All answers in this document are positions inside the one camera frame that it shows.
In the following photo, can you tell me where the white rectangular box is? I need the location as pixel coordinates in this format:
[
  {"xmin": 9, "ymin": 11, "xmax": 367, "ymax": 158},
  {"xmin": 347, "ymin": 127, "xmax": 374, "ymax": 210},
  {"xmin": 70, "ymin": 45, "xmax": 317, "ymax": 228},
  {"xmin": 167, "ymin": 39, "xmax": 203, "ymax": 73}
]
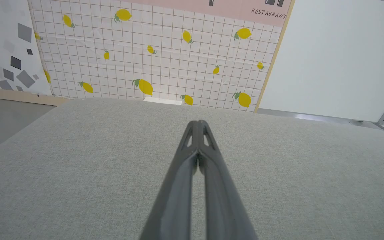
[{"xmin": 143, "ymin": 97, "xmax": 183, "ymax": 106}]

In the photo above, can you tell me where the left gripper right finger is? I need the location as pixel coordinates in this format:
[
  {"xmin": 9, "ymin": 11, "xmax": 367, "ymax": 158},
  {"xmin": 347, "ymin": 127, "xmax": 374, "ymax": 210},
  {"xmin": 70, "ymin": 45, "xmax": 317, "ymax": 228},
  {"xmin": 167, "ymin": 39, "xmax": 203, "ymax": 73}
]
[{"xmin": 197, "ymin": 120, "xmax": 259, "ymax": 240}]

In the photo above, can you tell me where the lemon print grid partition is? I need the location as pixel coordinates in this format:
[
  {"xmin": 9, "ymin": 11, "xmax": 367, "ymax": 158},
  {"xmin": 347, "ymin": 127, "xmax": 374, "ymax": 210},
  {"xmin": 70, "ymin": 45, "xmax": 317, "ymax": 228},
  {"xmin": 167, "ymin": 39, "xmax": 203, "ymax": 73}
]
[{"xmin": 28, "ymin": 0, "xmax": 294, "ymax": 112}]

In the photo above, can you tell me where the wooden terrazzo partition baseboard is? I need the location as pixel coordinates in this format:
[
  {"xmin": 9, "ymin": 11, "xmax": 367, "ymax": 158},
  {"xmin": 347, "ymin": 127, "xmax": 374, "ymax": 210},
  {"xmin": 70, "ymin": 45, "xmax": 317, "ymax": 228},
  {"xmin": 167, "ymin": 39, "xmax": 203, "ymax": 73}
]
[{"xmin": 0, "ymin": 86, "xmax": 70, "ymax": 107}]

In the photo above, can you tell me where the grey fabric sofa seat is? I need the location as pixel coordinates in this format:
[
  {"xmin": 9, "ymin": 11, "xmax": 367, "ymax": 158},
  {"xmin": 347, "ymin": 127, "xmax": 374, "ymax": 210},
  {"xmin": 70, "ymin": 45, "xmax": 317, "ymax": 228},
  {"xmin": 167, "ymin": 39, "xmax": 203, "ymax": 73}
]
[{"xmin": 0, "ymin": 97, "xmax": 384, "ymax": 240}]

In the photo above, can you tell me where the white partition board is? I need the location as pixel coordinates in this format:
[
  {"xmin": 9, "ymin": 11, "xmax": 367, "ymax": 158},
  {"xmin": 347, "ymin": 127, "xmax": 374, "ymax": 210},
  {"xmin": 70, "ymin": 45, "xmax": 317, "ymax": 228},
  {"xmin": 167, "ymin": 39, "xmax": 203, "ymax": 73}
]
[{"xmin": 257, "ymin": 0, "xmax": 384, "ymax": 123}]

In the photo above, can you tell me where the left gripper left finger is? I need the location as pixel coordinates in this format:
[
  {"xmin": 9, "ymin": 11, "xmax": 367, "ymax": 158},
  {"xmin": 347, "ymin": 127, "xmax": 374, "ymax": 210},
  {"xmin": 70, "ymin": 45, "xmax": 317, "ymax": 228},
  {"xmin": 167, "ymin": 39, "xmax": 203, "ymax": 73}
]
[{"xmin": 139, "ymin": 120, "xmax": 200, "ymax": 240}]

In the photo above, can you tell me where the lemon-print grid divider panel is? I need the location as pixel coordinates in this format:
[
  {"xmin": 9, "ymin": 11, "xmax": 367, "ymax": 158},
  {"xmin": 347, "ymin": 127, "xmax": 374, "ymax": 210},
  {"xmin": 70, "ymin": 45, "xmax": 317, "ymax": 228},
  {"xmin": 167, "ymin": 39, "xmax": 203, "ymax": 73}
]
[{"xmin": 253, "ymin": 0, "xmax": 296, "ymax": 113}]

